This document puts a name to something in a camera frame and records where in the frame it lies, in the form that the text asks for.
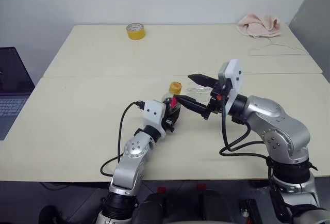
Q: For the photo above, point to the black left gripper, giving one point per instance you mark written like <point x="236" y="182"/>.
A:
<point x="168" y="124"/>

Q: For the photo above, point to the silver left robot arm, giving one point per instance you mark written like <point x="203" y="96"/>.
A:
<point x="131" y="151"/>

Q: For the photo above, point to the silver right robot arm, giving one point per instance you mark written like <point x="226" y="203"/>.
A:
<point x="270" y="120"/>

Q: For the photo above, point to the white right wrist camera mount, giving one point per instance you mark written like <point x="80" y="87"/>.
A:
<point x="236" y="79"/>

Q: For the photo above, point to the yellow tape roll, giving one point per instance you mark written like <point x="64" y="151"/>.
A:
<point x="135" y="34"/>

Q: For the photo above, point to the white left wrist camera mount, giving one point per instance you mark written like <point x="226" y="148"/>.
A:
<point x="154" y="113"/>

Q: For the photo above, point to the yellow-capped dark drink bottle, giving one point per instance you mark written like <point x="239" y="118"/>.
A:
<point x="175" y="87"/>

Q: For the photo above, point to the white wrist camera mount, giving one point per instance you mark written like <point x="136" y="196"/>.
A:
<point x="154" y="113"/>
<point x="236" y="79"/>

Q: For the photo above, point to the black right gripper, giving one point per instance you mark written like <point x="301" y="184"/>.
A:
<point x="218" y="97"/>

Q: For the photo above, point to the grey laptop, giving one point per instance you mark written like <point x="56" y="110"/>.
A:
<point x="10" y="79"/>

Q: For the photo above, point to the pink towel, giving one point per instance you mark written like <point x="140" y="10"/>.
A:
<point x="259" y="25"/>

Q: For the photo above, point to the dark rounded shape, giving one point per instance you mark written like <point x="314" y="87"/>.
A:
<point x="154" y="208"/>

